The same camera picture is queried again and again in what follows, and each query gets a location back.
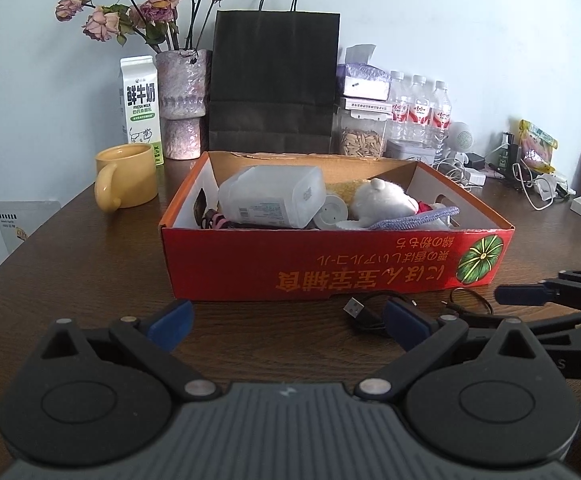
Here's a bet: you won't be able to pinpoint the grey tin box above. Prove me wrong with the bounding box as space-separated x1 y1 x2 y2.
385 137 444 163

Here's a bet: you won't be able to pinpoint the dark green bottle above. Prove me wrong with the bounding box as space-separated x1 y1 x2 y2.
499 132 519 171

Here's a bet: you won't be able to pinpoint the pink mottled vase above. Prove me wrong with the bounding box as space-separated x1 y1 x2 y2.
155 49 208 160

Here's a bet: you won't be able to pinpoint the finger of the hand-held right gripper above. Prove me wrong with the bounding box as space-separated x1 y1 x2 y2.
528 309 581 348
495 268 581 313

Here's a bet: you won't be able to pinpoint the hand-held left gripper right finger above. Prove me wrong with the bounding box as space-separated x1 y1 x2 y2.
355 297 546 404

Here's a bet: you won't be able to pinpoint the yellow snack bag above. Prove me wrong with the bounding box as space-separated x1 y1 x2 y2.
518 120 559 173

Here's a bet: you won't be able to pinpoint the yellow mug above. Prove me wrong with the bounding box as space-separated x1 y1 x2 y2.
94 143 160 211

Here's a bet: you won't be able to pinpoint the white flat carton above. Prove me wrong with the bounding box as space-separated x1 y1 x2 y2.
335 97 390 121

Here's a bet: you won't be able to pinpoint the white leaning board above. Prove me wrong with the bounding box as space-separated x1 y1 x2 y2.
0 200 62 256

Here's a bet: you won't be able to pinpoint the translucent plastic box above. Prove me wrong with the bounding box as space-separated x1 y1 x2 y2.
218 165 327 229

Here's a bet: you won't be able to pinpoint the clear jar of seeds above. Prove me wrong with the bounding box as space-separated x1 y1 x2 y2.
331 110 389 159

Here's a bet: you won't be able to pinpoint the white earphones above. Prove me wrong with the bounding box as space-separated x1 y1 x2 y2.
433 157 471 186

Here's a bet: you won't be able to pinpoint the pink black hair ties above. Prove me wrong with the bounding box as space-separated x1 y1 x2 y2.
201 208 231 230

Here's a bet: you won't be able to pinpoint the red cardboard box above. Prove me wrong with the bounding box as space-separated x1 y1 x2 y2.
159 150 516 303

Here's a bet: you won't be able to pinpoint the yellow plush toy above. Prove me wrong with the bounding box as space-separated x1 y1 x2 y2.
325 178 371 206

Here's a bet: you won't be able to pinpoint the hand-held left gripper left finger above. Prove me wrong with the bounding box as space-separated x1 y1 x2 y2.
30 298 221 404

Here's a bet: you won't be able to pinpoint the white plush toy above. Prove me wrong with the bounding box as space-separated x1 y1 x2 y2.
351 178 419 225

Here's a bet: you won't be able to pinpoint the white shaker bottle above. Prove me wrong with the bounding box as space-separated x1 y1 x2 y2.
317 195 351 230

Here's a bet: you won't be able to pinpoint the white milk carton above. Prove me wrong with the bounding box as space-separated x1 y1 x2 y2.
116 55 165 167

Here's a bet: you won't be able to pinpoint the purple tissue pack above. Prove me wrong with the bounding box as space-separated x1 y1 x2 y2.
335 44 392 102

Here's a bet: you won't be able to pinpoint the blue knitted cloth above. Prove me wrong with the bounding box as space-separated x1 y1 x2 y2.
371 206 460 231

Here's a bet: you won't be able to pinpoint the black USB cable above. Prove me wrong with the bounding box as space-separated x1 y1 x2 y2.
345 287 521 337

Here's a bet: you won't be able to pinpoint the black paper bag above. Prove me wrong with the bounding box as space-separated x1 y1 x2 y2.
207 0 342 155

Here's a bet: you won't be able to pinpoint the white cable with adapter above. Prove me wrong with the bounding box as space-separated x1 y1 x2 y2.
518 162 571 211

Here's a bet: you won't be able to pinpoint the white round speaker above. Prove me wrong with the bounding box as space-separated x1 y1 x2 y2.
448 121 475 153

